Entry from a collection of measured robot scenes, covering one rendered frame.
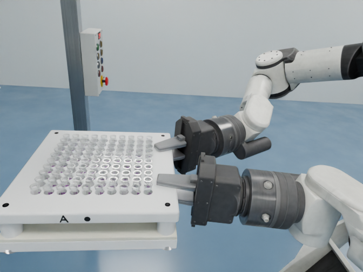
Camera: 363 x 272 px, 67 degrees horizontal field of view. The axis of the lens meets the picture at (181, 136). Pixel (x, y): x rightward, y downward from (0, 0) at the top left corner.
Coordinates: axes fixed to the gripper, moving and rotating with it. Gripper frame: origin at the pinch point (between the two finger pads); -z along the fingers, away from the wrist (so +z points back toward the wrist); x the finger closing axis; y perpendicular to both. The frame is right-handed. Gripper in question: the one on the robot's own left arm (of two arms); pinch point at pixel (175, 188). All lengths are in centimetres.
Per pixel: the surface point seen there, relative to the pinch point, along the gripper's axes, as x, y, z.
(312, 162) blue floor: 102, 198, 131
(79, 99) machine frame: 17, 76, -46
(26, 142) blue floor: 109, 187, -143
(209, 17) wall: -8, 371, 22
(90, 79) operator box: 8, 77, -40
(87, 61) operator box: 0, 77, -41
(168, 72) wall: 72, 366, -28
